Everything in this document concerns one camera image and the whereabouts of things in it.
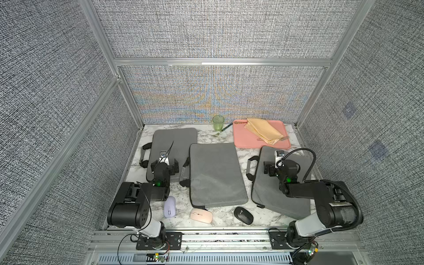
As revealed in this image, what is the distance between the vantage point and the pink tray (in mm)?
1095

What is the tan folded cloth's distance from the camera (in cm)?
Result: 112

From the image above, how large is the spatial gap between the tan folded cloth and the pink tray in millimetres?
15
